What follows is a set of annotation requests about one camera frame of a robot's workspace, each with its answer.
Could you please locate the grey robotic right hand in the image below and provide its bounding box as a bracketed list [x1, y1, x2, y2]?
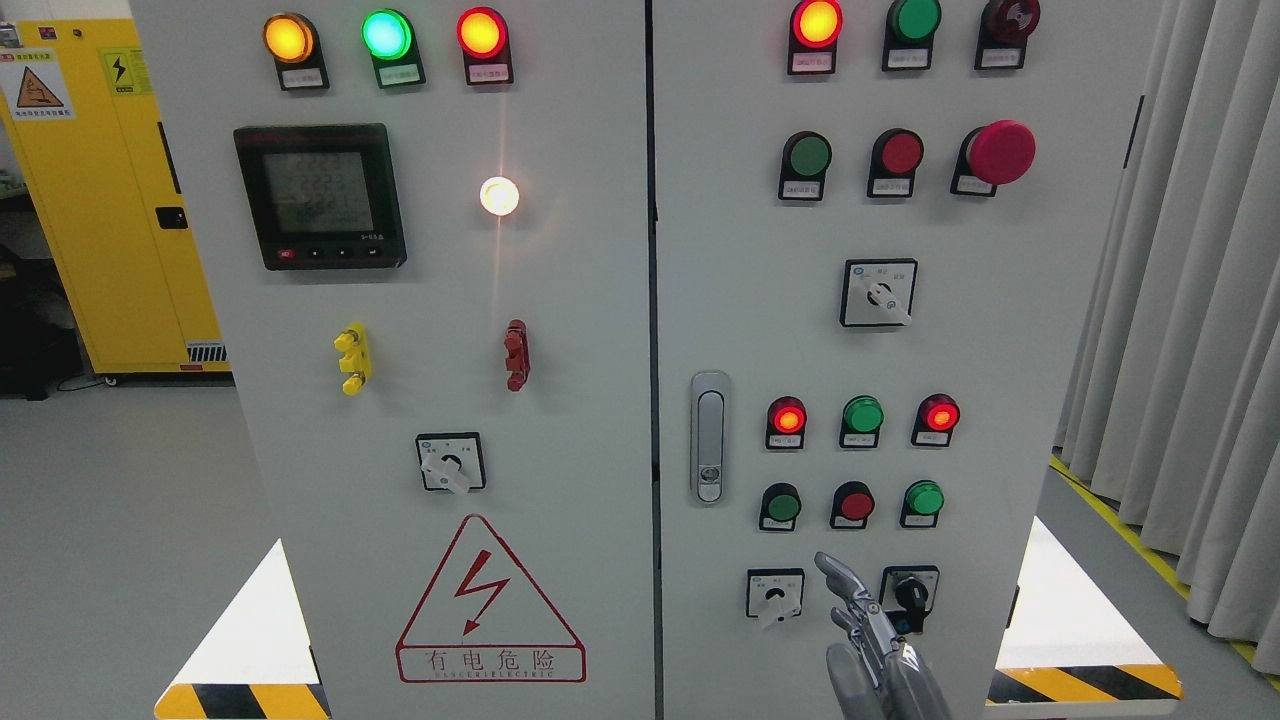
[814, 551, 952, 719]

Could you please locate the silver door swing handle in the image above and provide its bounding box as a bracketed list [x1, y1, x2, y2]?
[690, 372, 730, 505]

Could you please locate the right grey cabinet door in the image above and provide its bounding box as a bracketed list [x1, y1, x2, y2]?
[652, 1, 1160, 719]

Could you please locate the grey cabinet door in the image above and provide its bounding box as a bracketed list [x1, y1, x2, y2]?
[652, 1, 1160, 719]
[131, 1, 658, 719]

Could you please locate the left grey cabinet door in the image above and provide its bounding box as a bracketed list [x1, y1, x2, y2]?
[131, 1, 658, 719]

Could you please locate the red-orange indicator light left door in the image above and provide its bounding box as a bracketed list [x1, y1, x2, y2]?
[456, 6, 515, 86]

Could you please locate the red push button lower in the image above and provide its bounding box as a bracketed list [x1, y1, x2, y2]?
[829, 480, 876, 530]

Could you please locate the red push button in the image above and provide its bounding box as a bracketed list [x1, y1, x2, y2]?
[829, 480, 876, 530]
[867, 128, 925, 199]

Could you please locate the bright green push button lower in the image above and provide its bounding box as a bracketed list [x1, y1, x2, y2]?
[899, 479, 945, 529]

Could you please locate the right striped white robot part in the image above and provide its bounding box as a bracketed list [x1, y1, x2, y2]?
[984, 520, 1184, 719]

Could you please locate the striped white robot part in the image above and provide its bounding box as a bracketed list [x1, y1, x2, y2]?
[154, 542, 332, 719]
[984, 520, 1184, 719]

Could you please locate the dark green push button lower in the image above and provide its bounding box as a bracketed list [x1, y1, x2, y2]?
[758, 482, 803, 532]

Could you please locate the green indicator lower middle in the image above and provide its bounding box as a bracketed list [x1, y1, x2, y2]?
[838, 395, 884, 450]

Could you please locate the red lit indicator lower right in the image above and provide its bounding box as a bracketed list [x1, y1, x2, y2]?
[911, 393, 960, 448]

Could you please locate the red lit indicator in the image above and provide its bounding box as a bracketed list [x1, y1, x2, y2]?
[786, 0, 844, 76]
[911, 393, 960, 448]
[765, 396, 808, 451]

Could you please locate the red lit indicator lower left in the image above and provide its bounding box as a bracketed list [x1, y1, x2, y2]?
[765, 396, 808, 451]

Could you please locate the grey curtain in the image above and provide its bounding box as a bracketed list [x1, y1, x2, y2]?
[1057, 1, 1279, 675]

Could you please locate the red electric warning triangle sticker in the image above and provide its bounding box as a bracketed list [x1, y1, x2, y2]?
[396, 514, 588, 684]

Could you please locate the red terminal socket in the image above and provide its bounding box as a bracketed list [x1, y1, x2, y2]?
[503, 319, 531, 392]

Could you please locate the red push button upper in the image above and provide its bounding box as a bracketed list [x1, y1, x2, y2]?
[867, 128, 925, 199]

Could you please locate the green push button upper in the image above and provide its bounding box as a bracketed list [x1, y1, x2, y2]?
[777, 131, 832, 202]

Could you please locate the red mushroom emergency stop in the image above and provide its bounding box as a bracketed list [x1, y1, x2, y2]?
[948, 119, 1037, 199]

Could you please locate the yellow terminal socket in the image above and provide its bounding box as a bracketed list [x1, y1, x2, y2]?
[333, 322, 372, 396]

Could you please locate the white lit indicator light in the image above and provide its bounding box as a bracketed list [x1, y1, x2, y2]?
[479, 176, 521, 217]

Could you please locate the left striped white robot part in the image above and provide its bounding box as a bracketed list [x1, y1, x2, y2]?
[154, 542, 332, 719]

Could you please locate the green indicator top right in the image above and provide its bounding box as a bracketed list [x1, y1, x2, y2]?
[881, 0, 942, 72]

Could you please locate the red lit indicator top right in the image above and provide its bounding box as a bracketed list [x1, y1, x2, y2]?
[786, 0, 844, 76]

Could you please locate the dark red buzzer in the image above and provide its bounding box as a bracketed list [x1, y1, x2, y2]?
[974, 0, 1042, 70]

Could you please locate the black digital power meter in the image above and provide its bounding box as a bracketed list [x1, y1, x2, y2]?
[233, 123, 407, 272]

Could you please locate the green lit indicator light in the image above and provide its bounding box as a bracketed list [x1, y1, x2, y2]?
[361, 8, 426, 88]

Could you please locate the orange indicator light top left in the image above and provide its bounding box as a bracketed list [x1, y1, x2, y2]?
[262, 12, 330, 91]

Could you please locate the yellow safety storage cabinet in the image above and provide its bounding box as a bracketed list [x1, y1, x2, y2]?
[3, 18, 230, 378]

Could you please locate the black key selector switch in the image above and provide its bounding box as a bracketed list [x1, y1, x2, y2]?
[879, 565, 940, 635]

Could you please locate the lower white rotary switch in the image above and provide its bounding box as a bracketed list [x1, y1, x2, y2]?
[746, 568, 805, 632]

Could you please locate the upper right rotary switch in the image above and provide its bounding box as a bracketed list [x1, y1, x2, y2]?
[838, 258, 918, 329]

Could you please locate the left door rotary switch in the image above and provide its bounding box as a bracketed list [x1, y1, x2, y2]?
[415, 430, 486, 495]

